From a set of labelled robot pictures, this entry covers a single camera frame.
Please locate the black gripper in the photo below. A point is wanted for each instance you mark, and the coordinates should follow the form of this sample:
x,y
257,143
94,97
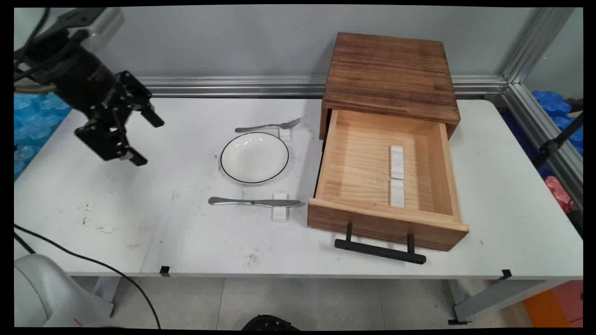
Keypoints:
x,y
79,79

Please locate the silver table knife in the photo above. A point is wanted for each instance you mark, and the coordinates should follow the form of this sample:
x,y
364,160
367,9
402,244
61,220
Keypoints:
x,y
242,202

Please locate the blue bubble wrap sheet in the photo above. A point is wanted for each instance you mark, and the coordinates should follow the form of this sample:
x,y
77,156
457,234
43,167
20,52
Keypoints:
x,y
37,125

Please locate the white plate with black rim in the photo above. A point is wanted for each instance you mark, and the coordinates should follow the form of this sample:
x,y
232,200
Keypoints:
x,y
254,158

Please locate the silver fork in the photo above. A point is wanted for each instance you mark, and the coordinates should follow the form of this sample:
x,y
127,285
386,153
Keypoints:
x,y
260,127

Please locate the black table edge clip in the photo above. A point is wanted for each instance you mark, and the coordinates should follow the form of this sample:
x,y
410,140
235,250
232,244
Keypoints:
x,y
507,274
165,271

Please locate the white ceramic fork rest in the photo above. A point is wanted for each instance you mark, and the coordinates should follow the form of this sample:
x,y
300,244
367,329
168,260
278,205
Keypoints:
x,y
285,135

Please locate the grey table leg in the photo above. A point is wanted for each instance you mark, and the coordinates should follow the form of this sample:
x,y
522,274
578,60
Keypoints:
x,y
106,291
503,298

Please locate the white ceramic knife rest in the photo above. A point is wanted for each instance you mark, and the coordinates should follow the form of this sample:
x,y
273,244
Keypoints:
x,y
281,213

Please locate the black round floor object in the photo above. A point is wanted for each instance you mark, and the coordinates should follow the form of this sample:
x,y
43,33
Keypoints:
x,y
270,323

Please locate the dark wooden drawer cabinet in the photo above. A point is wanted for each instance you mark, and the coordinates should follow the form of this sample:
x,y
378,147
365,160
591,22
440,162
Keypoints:
x,y
391,74

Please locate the white ceramic cutlery rest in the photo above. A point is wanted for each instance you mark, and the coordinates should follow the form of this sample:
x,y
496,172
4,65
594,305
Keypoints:
x,y
396,163
397,194

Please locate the black tripod stand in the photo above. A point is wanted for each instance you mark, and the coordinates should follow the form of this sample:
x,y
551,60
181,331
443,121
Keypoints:
x,y
554,144

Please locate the blue bubble wrap pile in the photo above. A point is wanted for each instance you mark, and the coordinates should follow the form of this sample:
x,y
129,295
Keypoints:
x,y
556,107

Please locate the pink plastic bag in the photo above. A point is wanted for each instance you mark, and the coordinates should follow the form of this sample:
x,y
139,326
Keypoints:
x,y
558,193

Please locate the orange box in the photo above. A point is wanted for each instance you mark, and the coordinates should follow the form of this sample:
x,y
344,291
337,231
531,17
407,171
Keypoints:
x,y
554,304

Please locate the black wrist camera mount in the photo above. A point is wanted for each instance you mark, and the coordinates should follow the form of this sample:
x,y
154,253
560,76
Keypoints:
x,y
74,21

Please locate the aluminium frame post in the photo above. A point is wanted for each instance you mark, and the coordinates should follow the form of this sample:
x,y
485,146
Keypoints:
x,y
535,46

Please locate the aluminium frame side rail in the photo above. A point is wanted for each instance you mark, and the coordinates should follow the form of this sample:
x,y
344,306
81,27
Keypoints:
x,y
545,135

